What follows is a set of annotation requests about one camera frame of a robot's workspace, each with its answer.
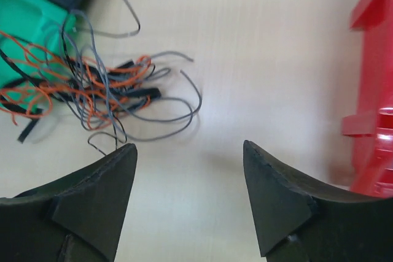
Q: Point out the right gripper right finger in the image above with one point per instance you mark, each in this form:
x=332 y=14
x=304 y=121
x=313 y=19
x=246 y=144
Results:
x=300 y=218

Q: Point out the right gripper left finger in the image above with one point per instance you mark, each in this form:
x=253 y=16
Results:
x=78 y=217

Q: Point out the green plastic bin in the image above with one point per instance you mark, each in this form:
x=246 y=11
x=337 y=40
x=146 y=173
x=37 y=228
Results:
x=31 y=52

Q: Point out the red plastic bin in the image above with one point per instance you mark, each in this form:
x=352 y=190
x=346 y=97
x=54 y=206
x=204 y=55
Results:
x=371 y=126

